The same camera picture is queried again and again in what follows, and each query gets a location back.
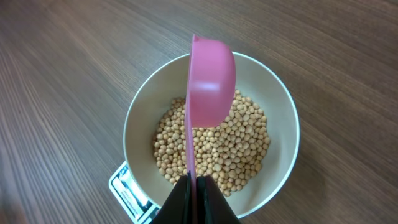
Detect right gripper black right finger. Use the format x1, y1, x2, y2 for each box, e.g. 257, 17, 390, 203
197, 176, 241, 224

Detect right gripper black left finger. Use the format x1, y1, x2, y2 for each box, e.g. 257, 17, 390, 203
150, 174, 192, 224

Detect pink plastic measuring scoop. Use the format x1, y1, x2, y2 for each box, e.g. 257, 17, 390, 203
185, 35, 236, 223

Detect white digital kitchen scale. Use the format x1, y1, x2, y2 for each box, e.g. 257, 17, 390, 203
108, 161, 159, 224

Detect soybeans in white bowl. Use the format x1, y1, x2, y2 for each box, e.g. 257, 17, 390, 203
152, 90, 271, 197

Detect white bowl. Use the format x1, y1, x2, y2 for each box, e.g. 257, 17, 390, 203
123, 52, 300, 218

